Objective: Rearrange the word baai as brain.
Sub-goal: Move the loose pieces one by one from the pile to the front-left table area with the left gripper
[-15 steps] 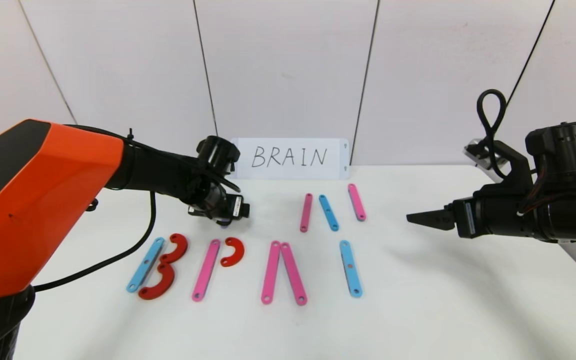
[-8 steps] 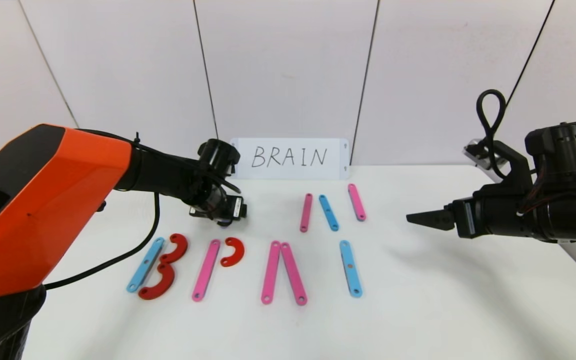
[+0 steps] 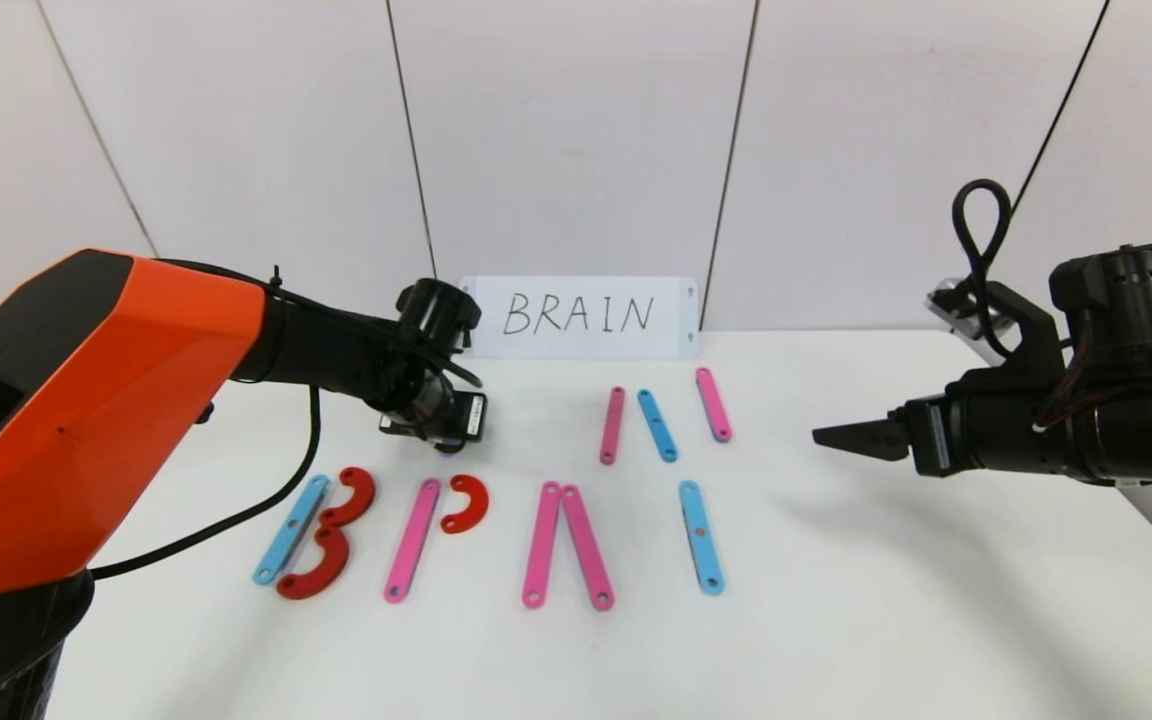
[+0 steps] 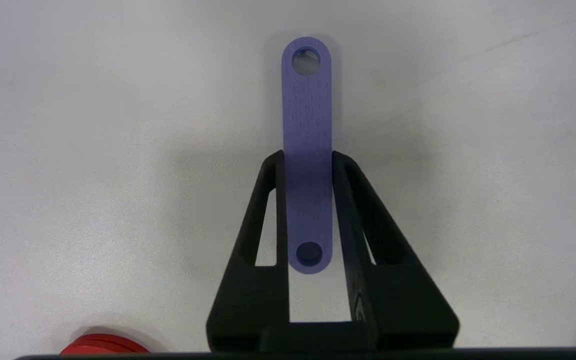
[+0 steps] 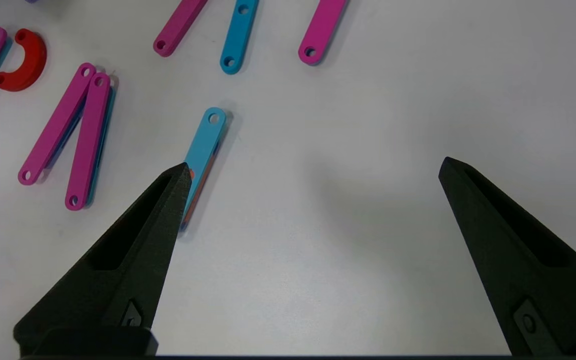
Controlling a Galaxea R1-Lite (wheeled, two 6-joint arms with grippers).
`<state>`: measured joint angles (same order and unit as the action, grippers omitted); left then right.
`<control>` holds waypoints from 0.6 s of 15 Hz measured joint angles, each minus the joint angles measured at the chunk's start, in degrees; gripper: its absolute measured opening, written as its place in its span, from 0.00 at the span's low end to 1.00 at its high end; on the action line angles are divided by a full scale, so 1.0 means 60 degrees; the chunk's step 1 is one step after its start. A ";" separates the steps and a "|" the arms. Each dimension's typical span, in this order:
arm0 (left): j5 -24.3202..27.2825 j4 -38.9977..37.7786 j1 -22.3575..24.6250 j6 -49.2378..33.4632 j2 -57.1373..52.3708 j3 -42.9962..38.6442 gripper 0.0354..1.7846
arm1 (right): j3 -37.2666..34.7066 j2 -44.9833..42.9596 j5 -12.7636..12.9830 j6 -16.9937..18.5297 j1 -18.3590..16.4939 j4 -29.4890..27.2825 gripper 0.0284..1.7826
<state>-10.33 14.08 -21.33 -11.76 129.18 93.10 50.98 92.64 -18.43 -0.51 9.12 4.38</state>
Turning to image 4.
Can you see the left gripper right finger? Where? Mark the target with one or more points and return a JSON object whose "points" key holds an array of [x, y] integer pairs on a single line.
{"points": [[398, 300]]}

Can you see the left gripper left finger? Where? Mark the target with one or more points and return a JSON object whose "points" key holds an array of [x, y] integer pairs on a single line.
{"points": [[248, 300]]}

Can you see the short purple bar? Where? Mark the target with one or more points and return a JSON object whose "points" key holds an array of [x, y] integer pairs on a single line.
{"points": [[307, 115]]}

